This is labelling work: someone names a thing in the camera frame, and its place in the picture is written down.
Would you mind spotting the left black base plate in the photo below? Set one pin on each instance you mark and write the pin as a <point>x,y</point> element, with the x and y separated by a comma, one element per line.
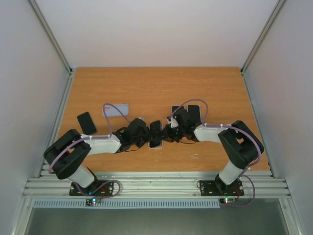
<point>99,188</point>

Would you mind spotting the aluminium front rail frame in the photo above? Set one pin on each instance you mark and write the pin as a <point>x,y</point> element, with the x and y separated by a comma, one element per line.
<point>160,185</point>

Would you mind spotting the black phone lilac edge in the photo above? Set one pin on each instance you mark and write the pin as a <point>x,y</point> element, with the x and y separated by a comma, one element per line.
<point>155,129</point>

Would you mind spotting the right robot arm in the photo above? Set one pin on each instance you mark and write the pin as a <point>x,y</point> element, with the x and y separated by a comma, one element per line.
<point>242,147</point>

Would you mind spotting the left small circuit board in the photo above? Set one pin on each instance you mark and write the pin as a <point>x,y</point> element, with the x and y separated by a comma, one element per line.
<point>93,201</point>

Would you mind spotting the left aluminium corner post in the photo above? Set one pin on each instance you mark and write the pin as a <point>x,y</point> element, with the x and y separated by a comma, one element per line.
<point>41,18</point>

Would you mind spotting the lavender phone case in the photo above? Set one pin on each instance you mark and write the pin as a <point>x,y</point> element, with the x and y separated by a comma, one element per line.
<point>119,111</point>

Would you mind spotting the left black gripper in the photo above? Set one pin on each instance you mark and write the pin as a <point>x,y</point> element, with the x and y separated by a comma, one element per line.
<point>148,132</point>

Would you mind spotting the aluminium corner post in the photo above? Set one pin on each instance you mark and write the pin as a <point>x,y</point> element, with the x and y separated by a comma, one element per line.
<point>263,34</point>
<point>41,18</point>

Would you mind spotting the pink clear phone case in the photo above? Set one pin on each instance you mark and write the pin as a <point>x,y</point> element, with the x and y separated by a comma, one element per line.
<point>155,145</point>

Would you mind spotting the grey slotted cable duct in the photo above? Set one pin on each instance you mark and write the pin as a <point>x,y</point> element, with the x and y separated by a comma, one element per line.
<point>129,204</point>

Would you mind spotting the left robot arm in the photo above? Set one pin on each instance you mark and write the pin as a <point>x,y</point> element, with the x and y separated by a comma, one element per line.
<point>66,155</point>

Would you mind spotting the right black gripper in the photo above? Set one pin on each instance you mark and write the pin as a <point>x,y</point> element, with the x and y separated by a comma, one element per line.
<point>167,133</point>

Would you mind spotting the small circuit board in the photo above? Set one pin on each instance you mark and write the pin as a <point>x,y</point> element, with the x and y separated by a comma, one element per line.
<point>228,200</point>
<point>93,201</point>

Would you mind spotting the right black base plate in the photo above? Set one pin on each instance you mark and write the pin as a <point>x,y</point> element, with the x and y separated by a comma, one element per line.
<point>209,188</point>

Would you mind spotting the right small circuit board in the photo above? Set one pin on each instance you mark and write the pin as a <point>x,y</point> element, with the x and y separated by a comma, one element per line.
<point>228,200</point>

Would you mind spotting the black phone blue edge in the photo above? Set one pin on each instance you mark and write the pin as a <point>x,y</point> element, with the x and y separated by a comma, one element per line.
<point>195,113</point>

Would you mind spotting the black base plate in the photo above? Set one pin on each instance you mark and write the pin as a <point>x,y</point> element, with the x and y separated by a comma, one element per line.
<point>209,188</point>
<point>99,188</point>

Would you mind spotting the right aluminium corner post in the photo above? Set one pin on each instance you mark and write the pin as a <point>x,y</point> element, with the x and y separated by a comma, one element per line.
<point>263,34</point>

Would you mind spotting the black phone pink edge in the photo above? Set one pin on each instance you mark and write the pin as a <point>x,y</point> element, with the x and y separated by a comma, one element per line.
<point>177,109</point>

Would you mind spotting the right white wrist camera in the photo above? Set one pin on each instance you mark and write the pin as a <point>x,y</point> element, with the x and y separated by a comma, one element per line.
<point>172,122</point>

